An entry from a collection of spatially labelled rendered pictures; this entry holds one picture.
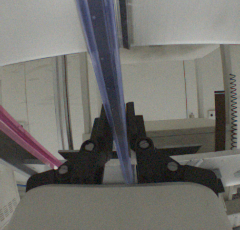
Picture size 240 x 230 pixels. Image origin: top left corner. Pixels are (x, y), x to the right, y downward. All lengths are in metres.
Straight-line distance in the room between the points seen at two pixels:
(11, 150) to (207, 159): 0.32
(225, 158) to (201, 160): 0.05
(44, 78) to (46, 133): 0.83
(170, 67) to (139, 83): 0.48
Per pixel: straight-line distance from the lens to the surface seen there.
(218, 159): 0.27
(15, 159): 0.29
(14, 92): 2.66
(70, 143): 0.52
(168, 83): 1.98
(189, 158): 0.24
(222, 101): 0.69
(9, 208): 1.44
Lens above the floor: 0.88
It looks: 3 degrees up
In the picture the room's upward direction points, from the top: 176 degrees clockwise
